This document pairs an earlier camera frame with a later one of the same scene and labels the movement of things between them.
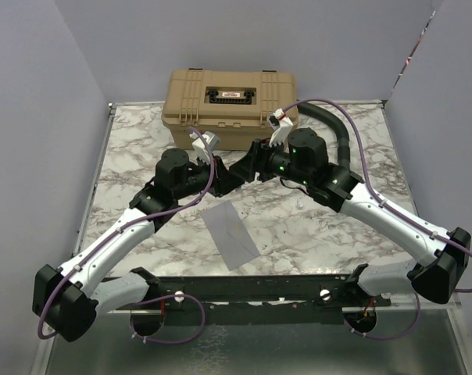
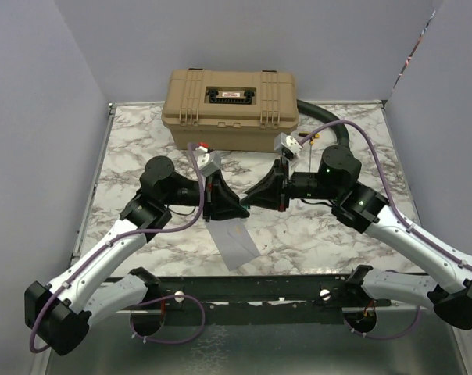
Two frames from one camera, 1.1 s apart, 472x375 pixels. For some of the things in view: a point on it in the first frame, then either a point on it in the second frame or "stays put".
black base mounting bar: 277,299 stays put
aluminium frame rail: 80,233 stays put
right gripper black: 255,161 → 270,193
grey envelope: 230,234 stays put
